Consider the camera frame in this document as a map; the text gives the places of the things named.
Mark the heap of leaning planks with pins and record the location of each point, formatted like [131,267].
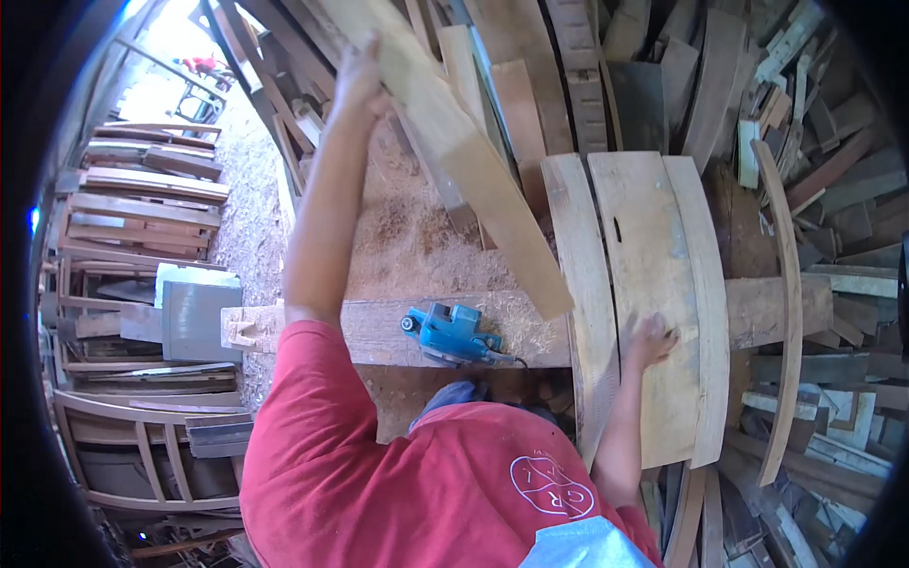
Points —
[568,71]

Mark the person's right fingers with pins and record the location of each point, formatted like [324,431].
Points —
[666,335]

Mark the blue electric planer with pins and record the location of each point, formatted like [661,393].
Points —
[449,332]

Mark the curved wooden slatted frame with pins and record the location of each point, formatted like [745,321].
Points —
[153,454]

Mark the stack of wooden frames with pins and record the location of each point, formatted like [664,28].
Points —
[142,206]

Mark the person's body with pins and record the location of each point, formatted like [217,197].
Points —
[398,483]

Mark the person's left fingers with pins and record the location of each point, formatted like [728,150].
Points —
[363,51]

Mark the grey painted wooden panel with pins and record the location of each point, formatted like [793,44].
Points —
[199,319]

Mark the person's legs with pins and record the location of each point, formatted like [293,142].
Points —
[449,399]

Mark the wide wooden board with slot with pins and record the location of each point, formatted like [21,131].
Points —
[643,248]

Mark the person's left hand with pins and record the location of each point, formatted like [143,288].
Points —
[357,89]

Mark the thin curved wooden strip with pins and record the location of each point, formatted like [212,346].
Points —
[787,298]

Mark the thick wooden workbench beam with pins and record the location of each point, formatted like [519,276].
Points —
[369,330]

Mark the heap of wood offcuts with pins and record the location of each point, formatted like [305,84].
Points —
[831,177]

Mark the narrow curved wooden board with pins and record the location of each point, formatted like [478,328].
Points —
[706,298]
[582,284]

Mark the person's right hand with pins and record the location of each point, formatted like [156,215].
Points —
[647,344]

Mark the metal frame stand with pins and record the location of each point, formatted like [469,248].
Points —
[192,85]

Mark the long pale wooden plank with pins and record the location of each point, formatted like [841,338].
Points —
[454,142]

